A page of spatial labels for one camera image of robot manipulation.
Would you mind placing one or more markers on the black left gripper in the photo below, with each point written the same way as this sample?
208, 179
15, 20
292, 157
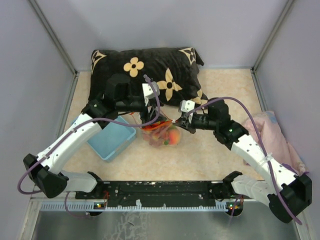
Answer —
145, 115

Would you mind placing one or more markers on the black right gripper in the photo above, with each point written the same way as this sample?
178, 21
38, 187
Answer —
184, 122

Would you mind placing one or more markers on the orange peach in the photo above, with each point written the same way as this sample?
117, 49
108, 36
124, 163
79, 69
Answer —
174, 137

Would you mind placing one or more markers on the clear zip top bag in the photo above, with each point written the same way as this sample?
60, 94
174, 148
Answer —
156, 134

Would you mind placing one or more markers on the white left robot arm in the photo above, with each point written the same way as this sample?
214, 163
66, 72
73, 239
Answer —
45, 169

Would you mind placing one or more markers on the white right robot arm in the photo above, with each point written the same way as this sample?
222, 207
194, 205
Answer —
286, 193

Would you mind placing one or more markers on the black floral pillow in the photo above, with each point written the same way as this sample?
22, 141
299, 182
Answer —
174, 69

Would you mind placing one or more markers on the light blue plastic basket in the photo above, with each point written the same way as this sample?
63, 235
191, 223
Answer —
111, 140

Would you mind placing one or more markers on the pink cloth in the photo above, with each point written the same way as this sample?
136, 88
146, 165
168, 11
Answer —
275, 142

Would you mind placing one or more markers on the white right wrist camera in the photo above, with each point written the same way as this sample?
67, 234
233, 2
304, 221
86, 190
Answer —
186, 106

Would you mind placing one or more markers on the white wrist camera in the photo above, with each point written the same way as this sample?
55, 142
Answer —
150, 90
186, 106

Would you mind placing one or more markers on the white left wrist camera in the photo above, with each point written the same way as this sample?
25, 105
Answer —
150, 90

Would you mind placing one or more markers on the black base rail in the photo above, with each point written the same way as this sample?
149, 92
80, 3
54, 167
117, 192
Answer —
160, 193

